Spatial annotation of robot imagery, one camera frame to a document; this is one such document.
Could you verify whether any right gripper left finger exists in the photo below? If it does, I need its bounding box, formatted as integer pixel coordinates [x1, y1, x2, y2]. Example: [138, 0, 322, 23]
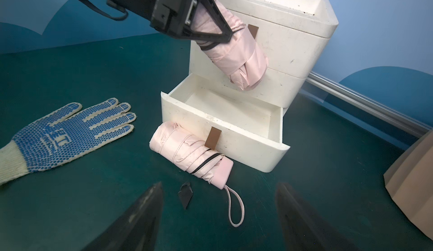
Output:
[83, 182, 164, 251]

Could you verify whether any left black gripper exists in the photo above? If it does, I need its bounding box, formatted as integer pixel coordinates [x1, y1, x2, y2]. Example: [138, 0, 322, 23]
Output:
[78, 0, 233, 43]

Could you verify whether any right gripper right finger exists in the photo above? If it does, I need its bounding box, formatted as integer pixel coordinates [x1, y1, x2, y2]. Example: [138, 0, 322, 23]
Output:
[275, 182, 358, 251]

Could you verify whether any pink umbrella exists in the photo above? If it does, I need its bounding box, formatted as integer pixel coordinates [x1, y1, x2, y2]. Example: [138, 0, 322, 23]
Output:
[150, 121, 245, 227]
[196, 0, 268, 91]

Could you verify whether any white three-drawer cabinet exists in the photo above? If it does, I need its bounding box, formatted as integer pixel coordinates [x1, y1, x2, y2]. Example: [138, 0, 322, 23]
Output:
[161, 0, 339, 173]

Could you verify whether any small black fabric scrap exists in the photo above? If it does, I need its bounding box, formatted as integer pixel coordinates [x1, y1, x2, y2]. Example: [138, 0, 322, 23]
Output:
[178, 182, 193, 210]

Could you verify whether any peach pot with flowers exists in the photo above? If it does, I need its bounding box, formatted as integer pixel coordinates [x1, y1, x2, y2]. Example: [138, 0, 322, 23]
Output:
[383, 131, 433, 239]

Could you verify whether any blue dotted work glove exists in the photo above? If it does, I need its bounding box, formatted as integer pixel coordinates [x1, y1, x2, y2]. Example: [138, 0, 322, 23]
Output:
[1, 98, 136, 184]

